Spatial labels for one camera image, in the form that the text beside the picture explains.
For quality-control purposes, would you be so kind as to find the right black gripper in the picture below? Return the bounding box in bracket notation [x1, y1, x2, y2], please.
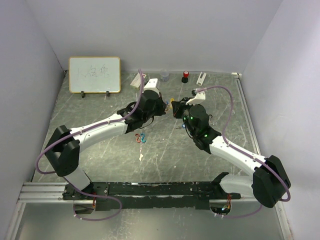
[171, 97, 198, 137]

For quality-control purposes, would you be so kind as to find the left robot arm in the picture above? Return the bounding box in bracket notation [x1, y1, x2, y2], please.
[44, 89, 166, 200]

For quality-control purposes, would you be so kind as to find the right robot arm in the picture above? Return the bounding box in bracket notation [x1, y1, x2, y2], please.
[171, 97, 291, 208]

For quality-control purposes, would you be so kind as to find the white red cardboard box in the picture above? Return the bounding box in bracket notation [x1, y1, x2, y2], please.
[130, 72, 147, 90]

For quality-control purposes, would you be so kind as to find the red black stamp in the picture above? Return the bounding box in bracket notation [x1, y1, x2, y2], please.
[181, 71, 190, 84]

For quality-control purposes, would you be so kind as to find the clear plastic cup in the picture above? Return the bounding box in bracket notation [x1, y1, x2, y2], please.
[160, 69, 170, 82]

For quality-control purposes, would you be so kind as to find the white rectangular device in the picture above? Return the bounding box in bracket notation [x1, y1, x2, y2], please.
[196, 72, 207, 86]

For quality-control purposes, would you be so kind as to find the red carabiner clip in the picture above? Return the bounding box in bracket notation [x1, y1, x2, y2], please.
[135, 133, 141, 143]

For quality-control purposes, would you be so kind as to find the teal carabiner clip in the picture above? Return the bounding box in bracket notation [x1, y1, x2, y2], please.
[140, 133, 146, 143]

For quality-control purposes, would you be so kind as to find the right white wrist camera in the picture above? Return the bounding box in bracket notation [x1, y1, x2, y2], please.
[186, 88, 206, 106]

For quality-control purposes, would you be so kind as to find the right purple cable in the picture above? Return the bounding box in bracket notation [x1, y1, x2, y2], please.
[196, 86, 291, 219]

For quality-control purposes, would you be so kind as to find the purple cable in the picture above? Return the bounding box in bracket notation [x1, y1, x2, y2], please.
[35, 68, 146, 221]
[196, 86, 291, 219]

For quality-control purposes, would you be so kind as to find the right side aluminium rail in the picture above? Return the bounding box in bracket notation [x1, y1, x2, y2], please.
[231, 72, 261, 155]

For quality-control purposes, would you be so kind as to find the aluminium rail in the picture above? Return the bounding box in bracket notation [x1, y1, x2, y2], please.
[231, 72, 261, 155]
[17, 181, 283, 204]

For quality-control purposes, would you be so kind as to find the white whiteboard wooden frame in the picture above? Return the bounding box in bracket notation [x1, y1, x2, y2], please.
[68, 56, 121, 94]

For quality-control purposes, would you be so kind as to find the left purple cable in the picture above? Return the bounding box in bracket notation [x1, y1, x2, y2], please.
[35, 68, 146, 221]

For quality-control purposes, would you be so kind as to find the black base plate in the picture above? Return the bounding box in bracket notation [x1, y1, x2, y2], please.
[62, 181, 242, 212]

